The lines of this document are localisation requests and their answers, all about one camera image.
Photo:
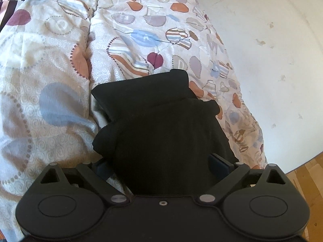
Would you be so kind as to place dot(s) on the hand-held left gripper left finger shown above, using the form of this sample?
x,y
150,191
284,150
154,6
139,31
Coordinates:
x,y
101,168

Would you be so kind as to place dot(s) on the heart-patterned white duvet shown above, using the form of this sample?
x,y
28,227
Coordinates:
x,y
75,80

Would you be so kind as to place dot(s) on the light wooden board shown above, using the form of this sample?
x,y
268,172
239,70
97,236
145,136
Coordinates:
x,y
306,181

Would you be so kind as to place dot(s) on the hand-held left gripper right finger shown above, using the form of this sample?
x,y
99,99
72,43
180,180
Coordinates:
x,y
219,165

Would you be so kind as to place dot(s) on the black long-sleeve shirt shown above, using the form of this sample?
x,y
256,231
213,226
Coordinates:
x,y
161,131

